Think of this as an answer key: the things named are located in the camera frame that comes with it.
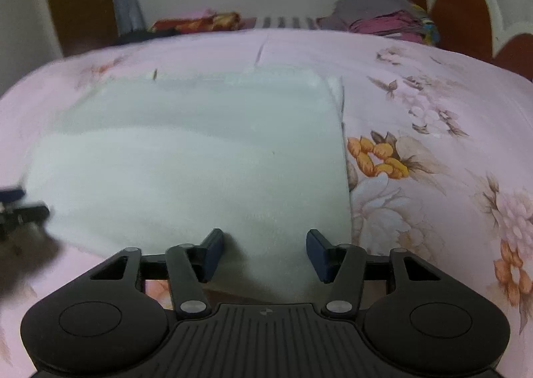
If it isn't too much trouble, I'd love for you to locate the white knit sweater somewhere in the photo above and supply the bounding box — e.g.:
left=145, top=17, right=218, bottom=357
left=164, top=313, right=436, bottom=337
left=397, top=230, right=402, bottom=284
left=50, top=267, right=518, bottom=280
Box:
left=25, top=67, right=350, bottom=302

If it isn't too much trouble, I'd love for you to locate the pile of folded clothes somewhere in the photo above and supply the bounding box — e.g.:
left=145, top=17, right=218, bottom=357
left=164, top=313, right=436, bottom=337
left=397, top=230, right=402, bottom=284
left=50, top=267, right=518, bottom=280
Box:
left=317, top=0, right=440, bottom=46

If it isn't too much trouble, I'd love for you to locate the pink floral bed sheet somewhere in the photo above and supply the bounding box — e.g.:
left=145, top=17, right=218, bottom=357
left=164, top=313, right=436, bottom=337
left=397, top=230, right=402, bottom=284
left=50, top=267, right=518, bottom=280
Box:
left=1, top=30, right=532, bottom=377

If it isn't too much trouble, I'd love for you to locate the black garment on bed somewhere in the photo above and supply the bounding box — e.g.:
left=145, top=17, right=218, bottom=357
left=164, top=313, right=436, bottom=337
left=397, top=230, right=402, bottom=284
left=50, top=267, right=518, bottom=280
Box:
left=114, top=28, right=181, bottom=46

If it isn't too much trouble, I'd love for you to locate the striped grey mattress cover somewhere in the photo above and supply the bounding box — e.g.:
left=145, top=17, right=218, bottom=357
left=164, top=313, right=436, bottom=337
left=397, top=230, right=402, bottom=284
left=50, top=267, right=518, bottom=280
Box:
left=241, top=15, right=320, bottom=31

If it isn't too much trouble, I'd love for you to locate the red patterned cloth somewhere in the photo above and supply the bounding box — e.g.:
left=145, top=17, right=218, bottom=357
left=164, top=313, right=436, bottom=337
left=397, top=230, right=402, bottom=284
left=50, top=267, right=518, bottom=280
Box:
left=149, top=12, right=244, bottom=34

